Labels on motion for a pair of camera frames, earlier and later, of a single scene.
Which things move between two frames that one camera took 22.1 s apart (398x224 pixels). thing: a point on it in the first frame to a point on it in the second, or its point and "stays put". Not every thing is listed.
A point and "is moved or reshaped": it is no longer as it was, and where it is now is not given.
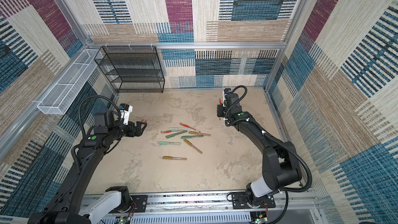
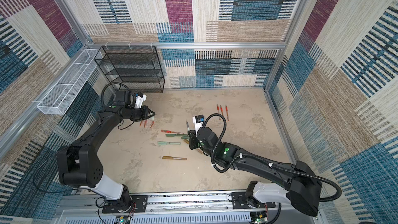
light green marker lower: x=166 y=143 stays put
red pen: x=186 y=126 is moved or reshaped
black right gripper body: x=221 y=110 to x=194 y=141
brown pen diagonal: x=190 y=144 stays put
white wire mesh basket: x=58 y=98 stays put
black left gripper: x=139 y=130 to x=145 y=109
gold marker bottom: x=174 y=158 stays put
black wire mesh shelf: x=131 y=69 stays put
